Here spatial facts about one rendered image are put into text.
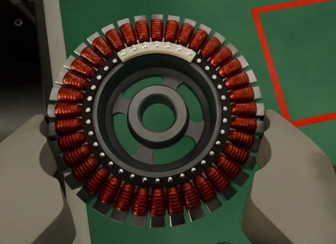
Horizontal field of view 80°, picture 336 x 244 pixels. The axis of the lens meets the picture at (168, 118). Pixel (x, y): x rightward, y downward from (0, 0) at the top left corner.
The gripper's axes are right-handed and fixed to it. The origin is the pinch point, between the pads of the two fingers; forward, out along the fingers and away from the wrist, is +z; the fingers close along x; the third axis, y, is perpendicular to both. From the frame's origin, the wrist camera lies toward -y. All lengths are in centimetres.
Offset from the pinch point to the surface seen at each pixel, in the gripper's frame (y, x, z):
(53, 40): -0.5, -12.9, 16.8
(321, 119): 6.9, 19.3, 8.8
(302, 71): 2.5, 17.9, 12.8
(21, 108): 4.9, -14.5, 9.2
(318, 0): -5.0, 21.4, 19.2
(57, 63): 1.8, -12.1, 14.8
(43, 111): 5.2, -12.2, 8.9
